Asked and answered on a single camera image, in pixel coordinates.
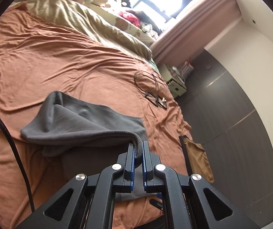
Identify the white bedside cabinet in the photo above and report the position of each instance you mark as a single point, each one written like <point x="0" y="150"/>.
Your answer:
<point x="173" y="81"/>

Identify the orange-brown bed sheet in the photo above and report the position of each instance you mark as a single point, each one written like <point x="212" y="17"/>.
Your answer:
<point x="39" y="57"/>

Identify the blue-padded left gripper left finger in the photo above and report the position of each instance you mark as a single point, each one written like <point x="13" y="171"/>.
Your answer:
<point x="125" y="182"/>

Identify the pink curtain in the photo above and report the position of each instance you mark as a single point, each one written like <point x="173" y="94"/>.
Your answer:
<point x="194" y="31"/>

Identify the striped gift bag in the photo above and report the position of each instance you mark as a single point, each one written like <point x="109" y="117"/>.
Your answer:
<point x="186" y="69"/>

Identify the grey t-shirt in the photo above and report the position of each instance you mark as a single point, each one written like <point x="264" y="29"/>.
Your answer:
<point x="87" y="137"/>

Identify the red cloth at window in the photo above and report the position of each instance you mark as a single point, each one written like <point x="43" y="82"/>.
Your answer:
<point x="130" y="17"/>

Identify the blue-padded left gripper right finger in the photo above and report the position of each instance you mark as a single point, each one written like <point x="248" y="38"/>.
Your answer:
<point x="151" y="182"/>

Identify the olive beige duvet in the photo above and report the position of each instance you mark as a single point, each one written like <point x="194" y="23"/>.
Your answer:
<point x="84" y="20"/>

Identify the bear print pillow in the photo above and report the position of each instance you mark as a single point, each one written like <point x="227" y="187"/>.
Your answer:
<point x="144" y="33"/>

